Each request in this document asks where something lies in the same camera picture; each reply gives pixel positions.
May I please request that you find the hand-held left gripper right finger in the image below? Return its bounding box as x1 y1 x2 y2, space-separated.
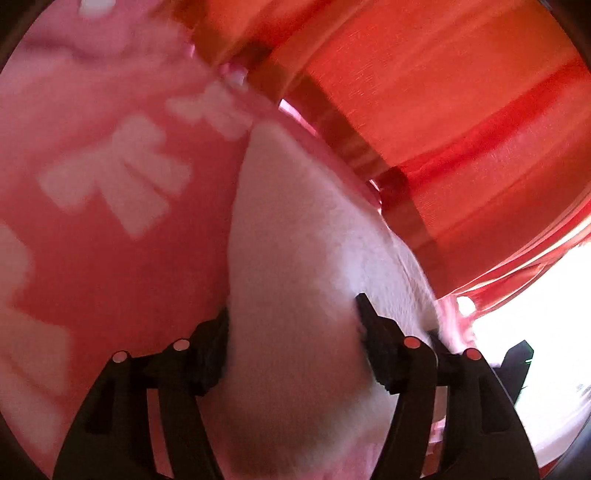
355 292 541 480

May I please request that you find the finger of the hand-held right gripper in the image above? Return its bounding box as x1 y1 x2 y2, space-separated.
501 340 535 402

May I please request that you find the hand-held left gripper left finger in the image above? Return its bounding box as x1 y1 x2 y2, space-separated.
53 308 230 480

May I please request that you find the beige sweater with black hearts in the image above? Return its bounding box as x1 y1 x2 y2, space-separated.
203 122 446 480

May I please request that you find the pink blanket with white bows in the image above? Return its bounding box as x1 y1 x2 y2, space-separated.
0 0 478 480

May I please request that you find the red plastic basket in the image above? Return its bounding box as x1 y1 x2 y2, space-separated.
182 0 591 319

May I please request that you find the pink pillow with white dots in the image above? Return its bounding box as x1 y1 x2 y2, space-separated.
18 0 199 61

